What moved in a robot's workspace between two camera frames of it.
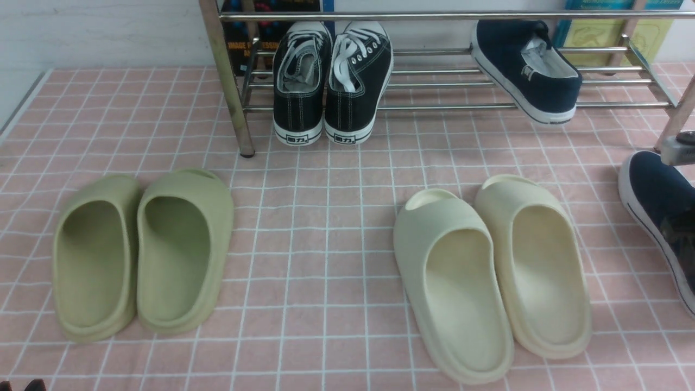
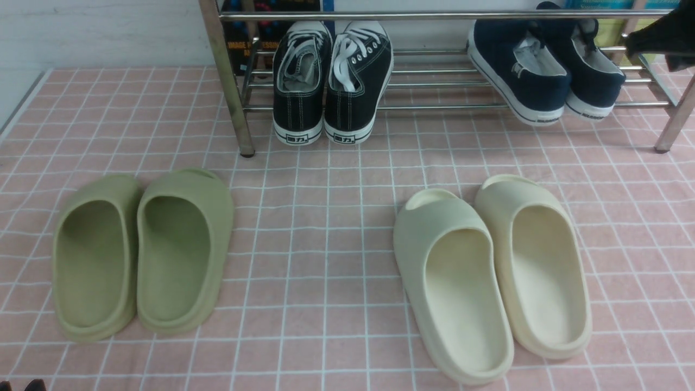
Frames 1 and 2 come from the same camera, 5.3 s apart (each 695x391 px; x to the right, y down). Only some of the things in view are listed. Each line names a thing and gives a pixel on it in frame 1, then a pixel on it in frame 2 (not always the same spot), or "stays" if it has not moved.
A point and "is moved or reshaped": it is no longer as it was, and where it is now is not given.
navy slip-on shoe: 662,197 to 596,80
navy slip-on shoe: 519,56 is moved or reshaped
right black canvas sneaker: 360,65 stays
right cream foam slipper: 541,264 stays
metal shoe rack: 450,56 stays
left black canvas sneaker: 301,62 stays
